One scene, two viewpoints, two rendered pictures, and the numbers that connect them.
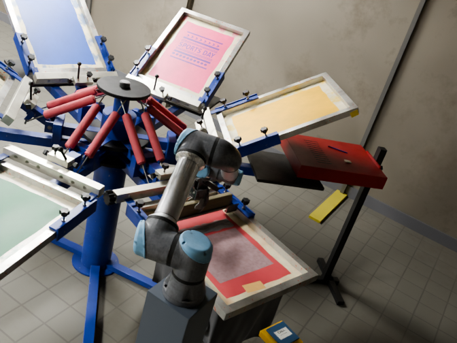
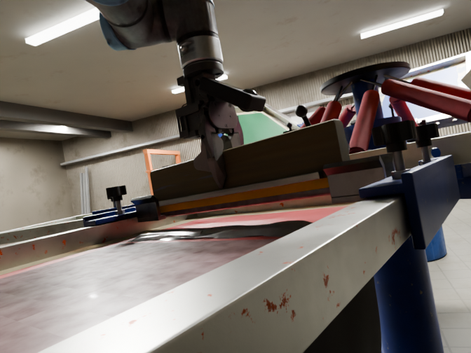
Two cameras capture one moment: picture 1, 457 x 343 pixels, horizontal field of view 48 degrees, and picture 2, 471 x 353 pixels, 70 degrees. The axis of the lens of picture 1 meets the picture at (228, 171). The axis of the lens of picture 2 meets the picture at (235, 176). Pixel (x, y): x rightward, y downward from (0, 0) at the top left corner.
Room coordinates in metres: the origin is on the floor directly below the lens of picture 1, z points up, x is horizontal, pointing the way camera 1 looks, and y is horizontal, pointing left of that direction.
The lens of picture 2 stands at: (2.13, -0.49, 1.03)
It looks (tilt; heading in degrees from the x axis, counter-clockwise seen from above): 1 degrees up; 86
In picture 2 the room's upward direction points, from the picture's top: 10 degrees counter-clockwise
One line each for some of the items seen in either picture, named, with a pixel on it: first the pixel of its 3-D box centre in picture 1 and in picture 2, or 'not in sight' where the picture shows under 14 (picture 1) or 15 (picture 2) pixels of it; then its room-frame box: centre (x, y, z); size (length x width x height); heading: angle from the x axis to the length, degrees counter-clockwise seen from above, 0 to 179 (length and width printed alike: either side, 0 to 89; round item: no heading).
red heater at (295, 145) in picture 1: (331, 160); not in sight; (3.16, -0.64, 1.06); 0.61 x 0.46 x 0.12; 107
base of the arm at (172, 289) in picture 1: (186, 281); not in sight; (1.36, 0.03, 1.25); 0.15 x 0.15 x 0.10
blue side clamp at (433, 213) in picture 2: (232, 204); (420, 191); (2.39, -0.07, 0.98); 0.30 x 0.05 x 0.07; 47
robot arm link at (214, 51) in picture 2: not in sight; (200, 57); (2.15, 0.11, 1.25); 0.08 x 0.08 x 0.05
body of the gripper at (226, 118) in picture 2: (200, 186); (205, 104); (2.14, 0.11, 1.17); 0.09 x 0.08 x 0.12; 137
